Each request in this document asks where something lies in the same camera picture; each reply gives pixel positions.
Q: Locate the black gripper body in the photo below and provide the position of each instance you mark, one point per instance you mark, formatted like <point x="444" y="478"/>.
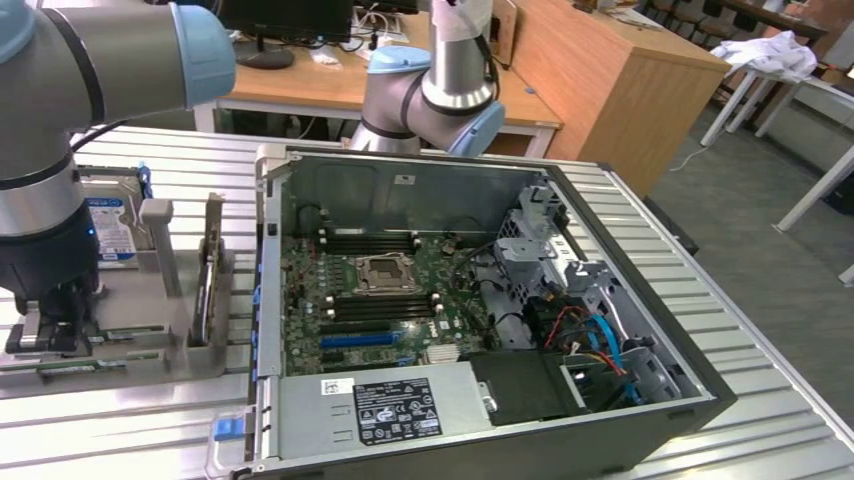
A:
<point x="47" y="260"/>

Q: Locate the green RAM stick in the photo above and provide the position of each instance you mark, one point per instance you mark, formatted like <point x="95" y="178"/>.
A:
<point x="129" y="334"/>
<point x="100" y="361"/>

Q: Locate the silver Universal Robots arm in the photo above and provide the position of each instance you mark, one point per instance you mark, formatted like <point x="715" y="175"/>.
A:
<point x="120" y="60"/>

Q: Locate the black RAM slot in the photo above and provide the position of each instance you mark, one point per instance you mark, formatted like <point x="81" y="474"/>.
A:
<point x="384" y="304"/>
<point x="370" y="233"/>
<point x="370" y="244"/>
<point x="387" y="317"/>
<point x="383" y="298"/>
<point x="370" y="239"/>
<point x="370" y="250"/>
<point x="386" y="310"/>

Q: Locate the hard disk with blue label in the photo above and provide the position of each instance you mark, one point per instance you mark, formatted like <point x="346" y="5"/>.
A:
<point x="116" y="225"/>

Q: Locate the grey parts rack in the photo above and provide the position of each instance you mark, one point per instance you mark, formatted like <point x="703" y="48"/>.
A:
<point x="167" y="300"/>

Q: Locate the blue case latch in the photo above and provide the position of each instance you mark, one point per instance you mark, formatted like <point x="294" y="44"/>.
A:
<point x="226" y="429"/>

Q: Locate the green motherboard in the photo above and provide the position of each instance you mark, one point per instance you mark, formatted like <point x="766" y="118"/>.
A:
<point x="307" y="300"/>

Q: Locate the short black expansion slot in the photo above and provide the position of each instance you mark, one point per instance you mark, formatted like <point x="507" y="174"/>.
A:
<point x="334" y="356"/>

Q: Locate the grey power supply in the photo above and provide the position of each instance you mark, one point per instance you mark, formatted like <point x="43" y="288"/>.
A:
<point x="314" y="415"/>

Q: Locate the long black expansion slot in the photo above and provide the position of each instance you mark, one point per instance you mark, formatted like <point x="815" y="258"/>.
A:
<point x="356" y="328"/>

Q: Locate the blue expansion slot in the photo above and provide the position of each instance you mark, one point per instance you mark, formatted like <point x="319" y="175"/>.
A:
<point x="360" y="340"/>

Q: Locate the CPU socket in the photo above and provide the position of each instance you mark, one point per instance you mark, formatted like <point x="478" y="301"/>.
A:
<point x="383" y="275"/>

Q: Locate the wooden desk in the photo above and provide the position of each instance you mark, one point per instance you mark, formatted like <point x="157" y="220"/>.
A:
<point x="300" y="85"/>

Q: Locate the silver chipset heatsink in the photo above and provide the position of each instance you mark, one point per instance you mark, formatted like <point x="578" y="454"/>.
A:
<point x="443" y="354"/>

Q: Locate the black computer monitor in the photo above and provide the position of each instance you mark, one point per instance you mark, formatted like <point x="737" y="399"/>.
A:
<point x="287" y="20"/>

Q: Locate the black plastic shroud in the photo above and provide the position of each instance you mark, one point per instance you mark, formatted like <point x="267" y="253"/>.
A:
<point x="520" y="385"/>

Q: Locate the metal disk bay cage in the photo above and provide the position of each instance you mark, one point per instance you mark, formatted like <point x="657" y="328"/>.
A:
<point x="527" y="250"/>

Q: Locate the open black PC case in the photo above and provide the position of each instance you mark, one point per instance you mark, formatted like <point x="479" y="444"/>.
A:
<point x="600" y="425"/>

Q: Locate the wooden cabinet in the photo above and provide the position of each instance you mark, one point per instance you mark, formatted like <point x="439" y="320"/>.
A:
<point x="600" y="100"/>

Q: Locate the dark chair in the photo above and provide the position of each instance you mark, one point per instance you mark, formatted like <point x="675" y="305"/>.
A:
<point x="727" y="20"/>

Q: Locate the white cloth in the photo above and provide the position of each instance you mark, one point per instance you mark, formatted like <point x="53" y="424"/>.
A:
<point x="774" y="55"/>

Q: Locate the white table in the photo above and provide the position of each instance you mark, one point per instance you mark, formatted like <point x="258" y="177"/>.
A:
<point x="821" y="165"/>

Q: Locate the metal drive bracket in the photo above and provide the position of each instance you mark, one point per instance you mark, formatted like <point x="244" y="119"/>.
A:
<point x="600" y="285"/>

